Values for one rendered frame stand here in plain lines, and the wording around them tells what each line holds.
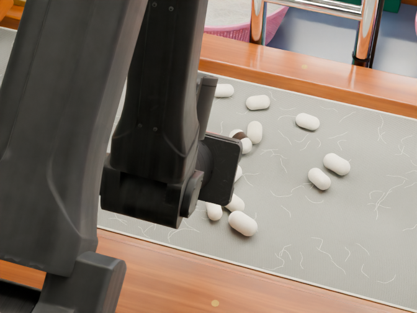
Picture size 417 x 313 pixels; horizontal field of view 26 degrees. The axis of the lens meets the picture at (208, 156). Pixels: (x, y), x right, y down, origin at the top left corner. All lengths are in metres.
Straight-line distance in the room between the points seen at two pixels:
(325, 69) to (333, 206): 0.22
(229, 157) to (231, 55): 0.38
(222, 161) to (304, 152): 0.28
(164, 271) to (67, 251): 0.63
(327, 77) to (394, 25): 0.27
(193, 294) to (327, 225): 0.20
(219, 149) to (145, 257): 0.19
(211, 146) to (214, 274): 0.17
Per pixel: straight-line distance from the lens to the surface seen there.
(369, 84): 1.24
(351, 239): 1.09
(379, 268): 1.07
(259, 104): 1.21
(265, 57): 1.26
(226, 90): 1.22
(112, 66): 0.41
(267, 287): 1.01
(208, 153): 0.90
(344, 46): 1.43
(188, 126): 0.70
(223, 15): 1.39
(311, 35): 1.44
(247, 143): 1.15
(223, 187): 0.91
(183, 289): 1.01
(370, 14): 1.21
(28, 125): 0.40
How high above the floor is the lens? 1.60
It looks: 48 degrees down
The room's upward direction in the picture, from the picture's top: straight up
